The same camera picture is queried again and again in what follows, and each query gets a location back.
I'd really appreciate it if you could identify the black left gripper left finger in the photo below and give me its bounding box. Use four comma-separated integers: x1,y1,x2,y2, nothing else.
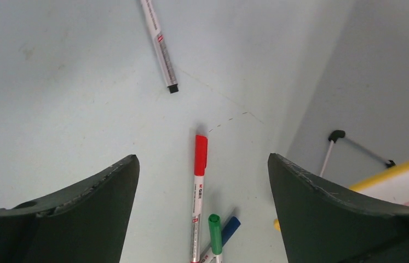
0,155,140,262

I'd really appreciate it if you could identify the whiteboard wire stand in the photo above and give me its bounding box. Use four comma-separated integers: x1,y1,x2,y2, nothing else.
319,129,396,178

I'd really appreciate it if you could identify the blue marker pen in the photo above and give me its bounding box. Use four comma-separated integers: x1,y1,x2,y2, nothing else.
200,216,241,263

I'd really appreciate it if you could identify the red marker pen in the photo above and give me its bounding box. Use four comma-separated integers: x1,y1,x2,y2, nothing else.
190,135,208,262

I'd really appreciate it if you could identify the black marker pen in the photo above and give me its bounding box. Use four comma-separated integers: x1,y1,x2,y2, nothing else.
140,0,178,94

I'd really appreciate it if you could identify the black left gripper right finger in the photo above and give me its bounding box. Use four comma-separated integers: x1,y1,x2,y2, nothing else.
268,153,409,262

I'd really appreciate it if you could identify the whiteboard with orange frame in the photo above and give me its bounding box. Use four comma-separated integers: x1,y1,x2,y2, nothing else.
273,150,409,233

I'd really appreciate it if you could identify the green marker pen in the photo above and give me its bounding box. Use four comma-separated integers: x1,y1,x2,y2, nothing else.
208,214,223,263

